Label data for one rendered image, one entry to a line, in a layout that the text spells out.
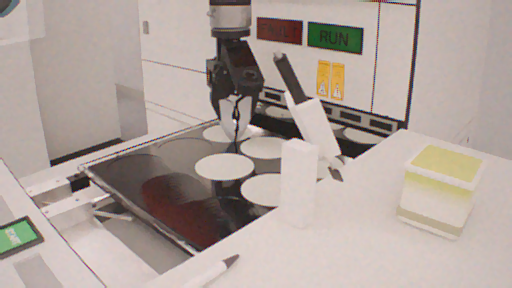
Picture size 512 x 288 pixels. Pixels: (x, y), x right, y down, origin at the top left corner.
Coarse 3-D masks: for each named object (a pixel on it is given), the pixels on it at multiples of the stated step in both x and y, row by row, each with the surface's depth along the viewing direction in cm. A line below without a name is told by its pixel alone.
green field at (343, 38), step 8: (312, 24) 72; (312, 32) 72; (320, 32) 71; (328, 32) 70; (336, 32) 69; (344, 32) 68; (352, 32) 67; (360, 32) 65; (312, 40) 73; (320, 40) 72; (328, 40) 70; (336, 40) 69; (344, 40) 68; (352, 40) 67; (360, 40) 66; (336, 48) 70; (344, 48) 69; (352, 48) 68
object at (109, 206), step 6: (96, 204) 64; (102, 204) 64; (108, 204) 64; (114, 204) 65; (96, 210) 63; (102, 210) 64; (108, 210) 65; (114, 210) 66; (120, 210) 67; (126, 210) 68; (96, 216) 63; (102, 216) 64
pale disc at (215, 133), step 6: (216, 126) 84; (234, 126) 84; (204, 132) 81; (210, 132) 81; (216, 132) 81; (222, 132) 81; (246, 132) 81; (210, 138) 78; (216, 138) 78; (222, 138) 78; (228, 138) 78; (240, 138) 78
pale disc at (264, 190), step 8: (256, 176) 63; (264, 176) 63; (272, 176) 63; (248, 184) 61; (256, 184) 61; (264, 184) 61; (272, 184) 61; (248, 192) 59; (256, 192) 59; (264, 192) 59; (272, 192) 59; (256, 200) 56; (264, 200) 56; (272, 200) 56
